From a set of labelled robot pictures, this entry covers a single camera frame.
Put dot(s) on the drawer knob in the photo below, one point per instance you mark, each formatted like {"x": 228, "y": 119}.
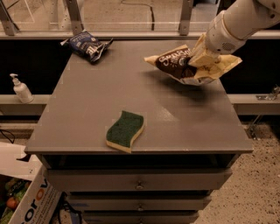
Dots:
{"x": 139, "y": 186}
{"x": 140, "y": 208}

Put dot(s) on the metal bracket on ledge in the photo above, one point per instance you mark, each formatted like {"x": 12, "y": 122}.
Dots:
{"x": 271, "y": 96}

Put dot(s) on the white cardboard box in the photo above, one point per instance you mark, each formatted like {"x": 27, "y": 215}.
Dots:
{"x": 26, "y": 195}

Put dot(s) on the top drawer knob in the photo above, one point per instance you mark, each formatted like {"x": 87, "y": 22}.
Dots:
{"x": 139, "y": 186}

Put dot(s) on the green and yellow sponge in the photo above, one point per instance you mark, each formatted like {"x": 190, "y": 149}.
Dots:
{"x": 122, "y": 134}

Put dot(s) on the brown sea salt chip bag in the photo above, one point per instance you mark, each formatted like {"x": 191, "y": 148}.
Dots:
{"x": 175, "y": 64}

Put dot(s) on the middle drawer knob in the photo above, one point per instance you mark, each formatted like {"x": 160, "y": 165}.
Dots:
{"x": 140, "y": 208}

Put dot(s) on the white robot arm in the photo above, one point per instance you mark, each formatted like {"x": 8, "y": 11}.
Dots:
{"x": 229, "y": 31}

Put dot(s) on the white pump bottle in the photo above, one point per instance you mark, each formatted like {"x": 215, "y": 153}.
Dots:
{"x": 22, "y": 91}

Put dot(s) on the blue chip bag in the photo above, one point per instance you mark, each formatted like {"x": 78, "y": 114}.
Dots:
{"x": 87, "y": 46}

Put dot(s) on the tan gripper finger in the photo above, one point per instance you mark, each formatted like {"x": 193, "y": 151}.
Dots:
{"x": 201, "y": 56}
{"x": 215, "y": 71}

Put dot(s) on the grey drawer cabinet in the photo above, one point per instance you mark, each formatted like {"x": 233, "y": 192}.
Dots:
{"x": 191, "y": 138}

